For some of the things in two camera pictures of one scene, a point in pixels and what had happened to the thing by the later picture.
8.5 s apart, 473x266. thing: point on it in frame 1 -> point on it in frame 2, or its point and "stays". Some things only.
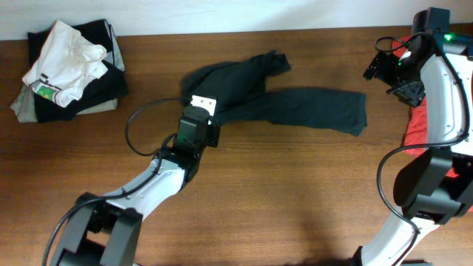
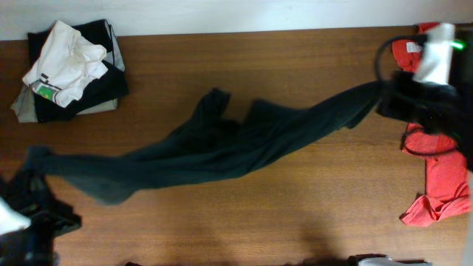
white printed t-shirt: [65, 63] stays
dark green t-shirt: [240, 87] -> [219, 146]
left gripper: [213, 133] -> [39, 198]
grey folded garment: [24, 105] stays
